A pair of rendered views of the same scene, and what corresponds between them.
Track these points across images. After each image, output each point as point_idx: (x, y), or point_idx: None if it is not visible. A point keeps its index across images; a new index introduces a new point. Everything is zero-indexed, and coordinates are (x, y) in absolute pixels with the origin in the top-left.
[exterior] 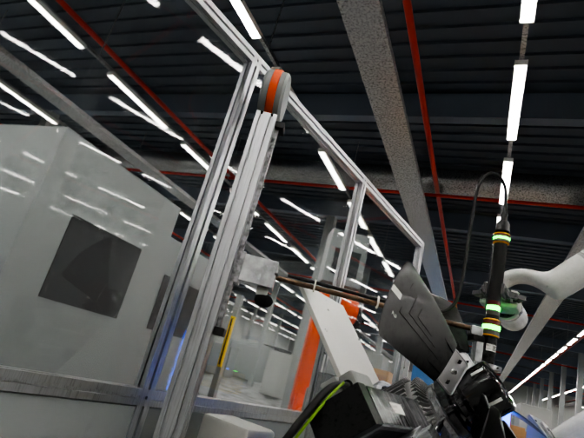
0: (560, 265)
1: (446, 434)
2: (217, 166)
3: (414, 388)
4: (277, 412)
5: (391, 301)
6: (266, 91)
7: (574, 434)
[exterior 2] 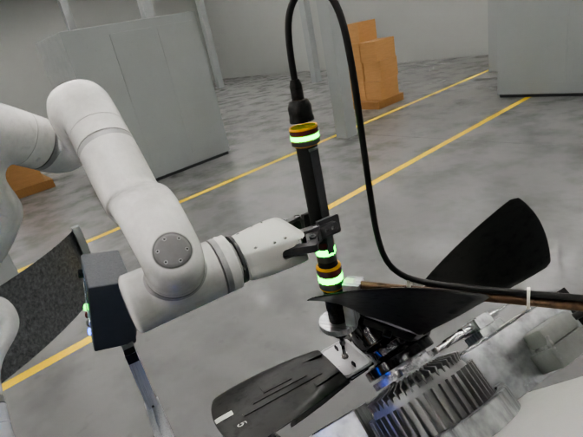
0: (138, 159)
1: (422, 367)
2: None
3: (458, 354)
4: None
5: (538, 238)
6: None
7: None
